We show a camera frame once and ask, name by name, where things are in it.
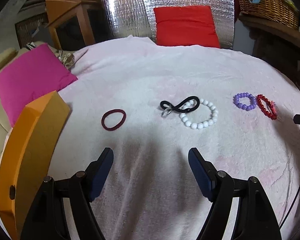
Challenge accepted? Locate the red bead bracelet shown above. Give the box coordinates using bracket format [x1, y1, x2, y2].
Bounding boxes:
[256, 94, 278, 120]

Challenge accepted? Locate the purple bead bracelet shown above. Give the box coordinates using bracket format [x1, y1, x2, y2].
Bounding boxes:
[232, 92, 257, 112]

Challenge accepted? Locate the white bead bracelet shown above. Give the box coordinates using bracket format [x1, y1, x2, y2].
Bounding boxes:
[179, 97, 219, 130]

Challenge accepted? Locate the maroon hair tie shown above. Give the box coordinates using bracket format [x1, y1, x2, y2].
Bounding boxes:
[101, 108, 127, 132]

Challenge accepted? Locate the black hair tie with ring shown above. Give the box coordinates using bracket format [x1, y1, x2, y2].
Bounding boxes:
[160, 95, 201, 118]

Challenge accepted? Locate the orange cardboard box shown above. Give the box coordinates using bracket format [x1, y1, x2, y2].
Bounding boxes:
[0, 92, 70, 239]

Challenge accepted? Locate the wooden shelf table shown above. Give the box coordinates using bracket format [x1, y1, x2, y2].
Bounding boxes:
[238, 15, 300, 82]

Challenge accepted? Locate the wicker basket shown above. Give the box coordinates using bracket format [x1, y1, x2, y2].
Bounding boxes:
[238, 0, 300, 30]

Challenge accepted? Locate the magenta pillow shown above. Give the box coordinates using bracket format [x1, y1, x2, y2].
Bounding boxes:
[0, 43, 77, 127]

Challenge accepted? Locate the red pillow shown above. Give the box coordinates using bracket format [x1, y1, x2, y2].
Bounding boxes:
[154, 5, 221, 48]

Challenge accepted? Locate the pink white blanket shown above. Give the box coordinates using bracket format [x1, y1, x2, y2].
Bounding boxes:
[47, 36, 300, 239]

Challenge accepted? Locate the patterned cushion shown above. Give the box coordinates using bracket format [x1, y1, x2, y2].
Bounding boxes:
[55, 50, 75, 70]

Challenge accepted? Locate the wooden cabinet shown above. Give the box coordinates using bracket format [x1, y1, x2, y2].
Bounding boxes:
[45, 0, 108, 50]

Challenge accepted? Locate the silver foil insulation panel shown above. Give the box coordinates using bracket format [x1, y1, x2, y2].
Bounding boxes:
[102, 0, 235, 49]

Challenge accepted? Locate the black cable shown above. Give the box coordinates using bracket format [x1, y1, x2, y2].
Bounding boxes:
[278, 139, 300, 229]

